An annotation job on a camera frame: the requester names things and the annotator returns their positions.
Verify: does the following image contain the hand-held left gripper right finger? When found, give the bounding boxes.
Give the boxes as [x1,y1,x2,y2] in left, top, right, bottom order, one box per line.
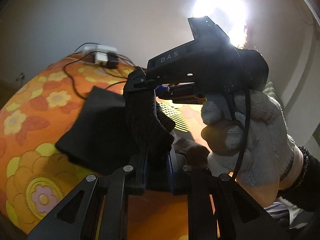
[166,154,283,240]

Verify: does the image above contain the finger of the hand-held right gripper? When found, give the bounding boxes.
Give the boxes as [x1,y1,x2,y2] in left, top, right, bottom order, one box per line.
[156,84,204,105]
[124,67,155,96]

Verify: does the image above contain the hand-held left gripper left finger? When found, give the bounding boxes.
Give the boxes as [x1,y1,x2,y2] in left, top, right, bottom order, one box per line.
[26,152,148,240]

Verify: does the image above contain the black pants with yellow stripes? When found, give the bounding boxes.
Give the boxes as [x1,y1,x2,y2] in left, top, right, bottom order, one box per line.
[55,85,211,178]

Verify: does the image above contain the person's right forearm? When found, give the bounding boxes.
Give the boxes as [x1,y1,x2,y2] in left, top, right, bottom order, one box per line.
[274,145,320,213]

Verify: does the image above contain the person's right hand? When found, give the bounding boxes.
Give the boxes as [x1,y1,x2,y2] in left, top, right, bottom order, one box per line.
[201,89,301,188]

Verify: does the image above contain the black charger plug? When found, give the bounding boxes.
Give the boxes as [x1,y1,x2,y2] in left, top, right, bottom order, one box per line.
[107,52,118,70]

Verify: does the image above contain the white power strip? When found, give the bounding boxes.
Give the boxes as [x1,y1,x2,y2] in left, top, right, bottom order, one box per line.
[82,44,118,65]

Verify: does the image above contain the green striped white pillow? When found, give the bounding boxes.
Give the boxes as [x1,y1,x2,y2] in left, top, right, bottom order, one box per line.
[264,79,278,101]

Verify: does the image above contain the orange floral tablecloth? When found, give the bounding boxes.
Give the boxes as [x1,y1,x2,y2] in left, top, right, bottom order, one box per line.
[0,52,220,240]

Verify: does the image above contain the striped light cloth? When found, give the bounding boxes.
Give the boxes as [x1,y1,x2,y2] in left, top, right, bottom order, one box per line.
[264,197,303,228]

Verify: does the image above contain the black power cable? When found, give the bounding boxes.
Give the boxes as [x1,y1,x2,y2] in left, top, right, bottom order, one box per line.
[63,54,140,98]

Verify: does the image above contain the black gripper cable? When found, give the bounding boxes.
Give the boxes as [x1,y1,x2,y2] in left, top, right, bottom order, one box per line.
[231,89,251,179]

